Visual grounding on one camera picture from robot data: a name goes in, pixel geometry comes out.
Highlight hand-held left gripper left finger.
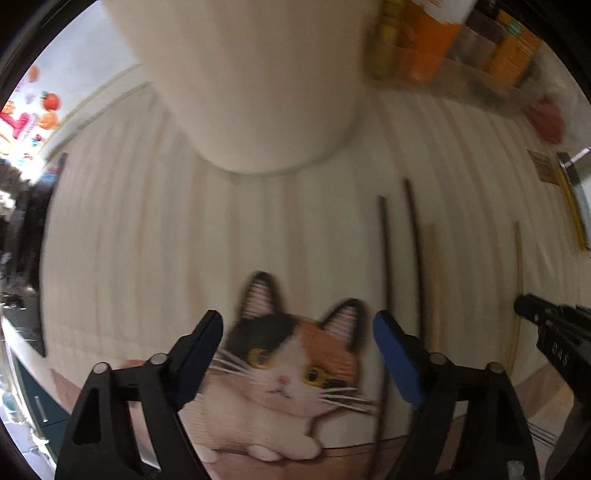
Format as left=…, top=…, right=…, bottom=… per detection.
left=54, top=310, right=225, bottom=480

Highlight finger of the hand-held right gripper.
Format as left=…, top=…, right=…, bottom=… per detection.
left=546, top=401, right=591, bottom=478
left=515, top=294, right=591, bottom=398

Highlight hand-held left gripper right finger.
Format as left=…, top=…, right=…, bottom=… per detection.
left=373, top=310, right=541, bottom=480

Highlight cream round utensil holder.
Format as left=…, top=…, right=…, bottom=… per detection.
left=99, top=0, right=384, bottom=175

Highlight cat printed striped mat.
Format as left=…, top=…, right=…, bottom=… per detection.
left=39, top=60, right=591, bottom=480

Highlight blue kitchen cabinet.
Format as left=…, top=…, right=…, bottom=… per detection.
left=9, top=355, right=70, bottom=453

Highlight small brown card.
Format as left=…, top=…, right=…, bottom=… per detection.
left=527, top=148, right=557, bottom=185

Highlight black glass gas stove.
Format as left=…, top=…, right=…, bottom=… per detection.
left=18, top=154, right=70, bottom=358

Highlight clear bag with red contents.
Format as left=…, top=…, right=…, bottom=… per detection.
left=526, top=95, right=566, bottom=144

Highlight clear plastic organizer tray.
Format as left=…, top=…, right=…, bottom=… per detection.
left=365, top=46, right=555, bottom=116

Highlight dark bottle with orange label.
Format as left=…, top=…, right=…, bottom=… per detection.
left=480, top=9, right=543, bottom=88

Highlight brown jar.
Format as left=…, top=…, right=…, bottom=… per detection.
left=445, top=18, right=490, bottom=70

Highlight yellow green bottle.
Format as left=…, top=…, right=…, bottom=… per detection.
left=365, top=0, right=407, bottom=86

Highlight orange bottle with white label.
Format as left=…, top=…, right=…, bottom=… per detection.
left=397, top=0, right=462, bottom=84

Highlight colourful wall stickers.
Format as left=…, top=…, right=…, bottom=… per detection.
left=0, top=65, right=63, bottom=158

